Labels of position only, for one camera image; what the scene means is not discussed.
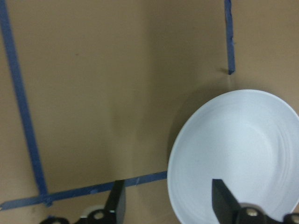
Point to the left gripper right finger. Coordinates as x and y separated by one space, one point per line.
224 204

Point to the light blue plate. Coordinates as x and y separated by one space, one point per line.
247 138

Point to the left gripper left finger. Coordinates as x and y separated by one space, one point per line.
115 206

